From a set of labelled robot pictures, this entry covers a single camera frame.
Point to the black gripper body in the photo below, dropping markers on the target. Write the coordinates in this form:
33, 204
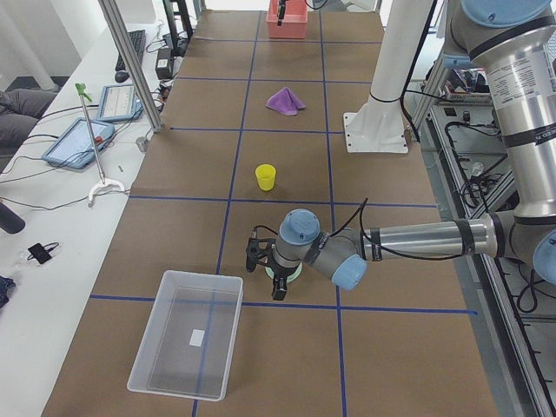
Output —
281, 274

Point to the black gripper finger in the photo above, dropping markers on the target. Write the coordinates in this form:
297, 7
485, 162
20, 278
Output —
281, 11
280, 290

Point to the yellow plastic cup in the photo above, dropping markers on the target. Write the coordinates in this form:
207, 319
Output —
265, 175

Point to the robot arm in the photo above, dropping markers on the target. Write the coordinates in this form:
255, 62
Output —
507, 40

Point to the translucent plastic storage box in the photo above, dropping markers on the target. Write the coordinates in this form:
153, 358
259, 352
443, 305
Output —
187, 346

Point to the pink plastic bin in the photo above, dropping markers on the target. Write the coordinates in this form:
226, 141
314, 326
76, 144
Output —
294, 24

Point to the purple cloth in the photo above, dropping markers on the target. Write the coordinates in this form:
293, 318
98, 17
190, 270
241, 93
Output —
285, 102

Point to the black power adapter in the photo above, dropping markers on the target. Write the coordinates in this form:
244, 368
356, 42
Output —
164, 64

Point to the blue teach pendant far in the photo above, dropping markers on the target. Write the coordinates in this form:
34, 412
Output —
119, 103

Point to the reacher grabber tool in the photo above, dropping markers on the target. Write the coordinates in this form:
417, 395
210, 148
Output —
104, 182

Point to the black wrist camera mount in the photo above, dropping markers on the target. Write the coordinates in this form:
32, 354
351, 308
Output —
258, 252

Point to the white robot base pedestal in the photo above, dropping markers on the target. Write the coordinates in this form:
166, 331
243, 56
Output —
378, 125

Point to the aluminium frame post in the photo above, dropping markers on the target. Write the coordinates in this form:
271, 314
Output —
118, 30

